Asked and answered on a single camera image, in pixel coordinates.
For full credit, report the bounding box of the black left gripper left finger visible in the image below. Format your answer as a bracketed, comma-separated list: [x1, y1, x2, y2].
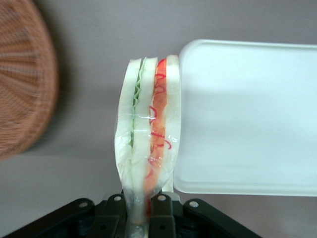
[0, 193, 129, 238]

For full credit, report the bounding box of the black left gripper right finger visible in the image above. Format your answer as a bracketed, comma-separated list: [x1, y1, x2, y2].
[148, 192, 262, 238]

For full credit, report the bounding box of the triangle sandwich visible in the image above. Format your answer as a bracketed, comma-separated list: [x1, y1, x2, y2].
[113, 54, 183, 238]

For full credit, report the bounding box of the beige plastic tray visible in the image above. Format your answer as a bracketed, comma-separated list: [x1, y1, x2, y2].
[173, 38, 317, 198]

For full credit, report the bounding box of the round brown wicker basket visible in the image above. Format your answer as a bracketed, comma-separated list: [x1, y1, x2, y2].
[0, 0, 59, 161]

